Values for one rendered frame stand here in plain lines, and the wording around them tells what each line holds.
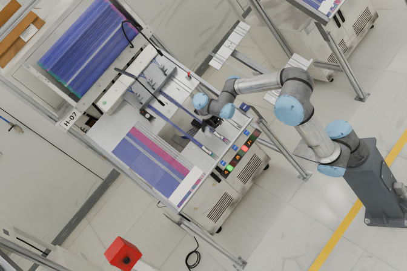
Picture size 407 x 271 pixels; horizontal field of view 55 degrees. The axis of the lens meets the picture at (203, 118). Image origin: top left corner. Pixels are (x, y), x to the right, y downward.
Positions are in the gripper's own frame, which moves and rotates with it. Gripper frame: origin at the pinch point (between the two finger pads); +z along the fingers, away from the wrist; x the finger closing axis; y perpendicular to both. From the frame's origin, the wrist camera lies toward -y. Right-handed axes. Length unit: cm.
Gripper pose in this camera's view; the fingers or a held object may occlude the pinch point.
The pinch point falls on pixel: (213, 125)
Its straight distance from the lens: 211.4
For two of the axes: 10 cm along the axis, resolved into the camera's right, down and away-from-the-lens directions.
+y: 7.4, 5.1, -4.4
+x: 6.2, -7.7, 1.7
